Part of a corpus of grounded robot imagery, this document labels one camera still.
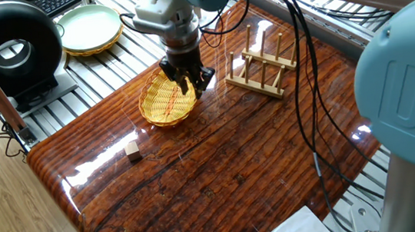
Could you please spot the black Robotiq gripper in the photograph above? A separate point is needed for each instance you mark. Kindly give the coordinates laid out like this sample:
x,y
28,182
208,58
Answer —
x,y
184,64

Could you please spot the yellow wicker basket dish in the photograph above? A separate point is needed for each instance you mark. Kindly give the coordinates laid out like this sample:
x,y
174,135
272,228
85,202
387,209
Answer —
x,y
164,105

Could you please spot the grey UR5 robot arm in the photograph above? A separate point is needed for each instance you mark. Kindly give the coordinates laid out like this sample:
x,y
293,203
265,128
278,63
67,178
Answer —
x,y
401,84

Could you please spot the wooden dish rack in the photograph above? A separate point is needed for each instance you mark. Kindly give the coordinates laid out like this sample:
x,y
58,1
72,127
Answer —
x,y
254,86

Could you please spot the silver wrist sensor flange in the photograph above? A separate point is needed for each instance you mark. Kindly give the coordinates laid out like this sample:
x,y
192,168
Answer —
x,y
180,37

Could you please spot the brown wicker tray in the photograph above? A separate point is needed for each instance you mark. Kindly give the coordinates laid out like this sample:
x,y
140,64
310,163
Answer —
x,y
116,38

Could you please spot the small wooden cube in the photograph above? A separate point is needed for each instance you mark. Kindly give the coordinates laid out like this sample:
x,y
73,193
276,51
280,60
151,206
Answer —
x,y
132,151

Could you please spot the pale green plate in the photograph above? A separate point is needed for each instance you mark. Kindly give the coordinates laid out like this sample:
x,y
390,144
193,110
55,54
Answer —
x,y
90,28

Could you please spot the grey metal stand plate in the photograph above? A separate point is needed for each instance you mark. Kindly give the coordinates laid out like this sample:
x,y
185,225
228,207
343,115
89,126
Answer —
x,y
67,86

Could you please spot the black keyboard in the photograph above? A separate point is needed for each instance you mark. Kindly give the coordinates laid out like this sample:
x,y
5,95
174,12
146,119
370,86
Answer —
x,y
56,2

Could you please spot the flat white paper sheet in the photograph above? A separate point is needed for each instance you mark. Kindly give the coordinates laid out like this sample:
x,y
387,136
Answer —
x,y
296,226

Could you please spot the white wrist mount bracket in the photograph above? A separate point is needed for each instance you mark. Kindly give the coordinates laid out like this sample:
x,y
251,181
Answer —
x,y
157,9

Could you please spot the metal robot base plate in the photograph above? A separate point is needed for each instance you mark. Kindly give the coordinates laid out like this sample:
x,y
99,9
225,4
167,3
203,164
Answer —
x,y
353,220

